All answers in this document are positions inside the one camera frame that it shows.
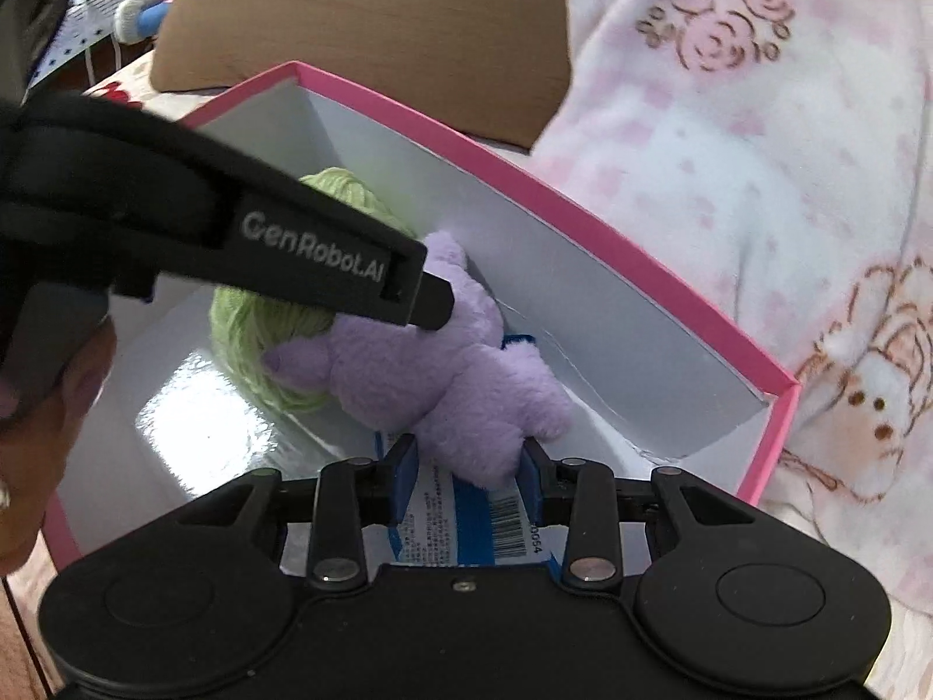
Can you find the pink cardboard box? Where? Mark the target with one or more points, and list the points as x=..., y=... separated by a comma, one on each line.
x=583, y=292

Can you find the patterned white cloth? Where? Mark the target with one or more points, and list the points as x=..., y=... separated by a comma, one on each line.
x=73, y=36

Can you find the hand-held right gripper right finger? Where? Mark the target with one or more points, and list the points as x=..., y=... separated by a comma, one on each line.
x=530, y=485

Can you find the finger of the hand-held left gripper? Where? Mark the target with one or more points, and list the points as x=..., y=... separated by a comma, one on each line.
x=437, y=302

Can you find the pink checked pillow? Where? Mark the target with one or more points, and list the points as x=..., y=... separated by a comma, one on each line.
x=765, y=160

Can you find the green yarn ball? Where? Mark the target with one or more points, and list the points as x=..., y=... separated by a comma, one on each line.
x=248, y=350

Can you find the purple plush toy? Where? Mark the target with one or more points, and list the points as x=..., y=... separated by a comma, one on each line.
x=437, y=394

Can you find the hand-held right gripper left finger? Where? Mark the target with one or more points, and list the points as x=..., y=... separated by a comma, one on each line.
x=404, y=481

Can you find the person's left hand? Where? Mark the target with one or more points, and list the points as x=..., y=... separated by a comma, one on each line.
x=51, y=452

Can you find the brown pillow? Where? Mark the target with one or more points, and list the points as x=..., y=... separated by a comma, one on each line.
x=364, y=14

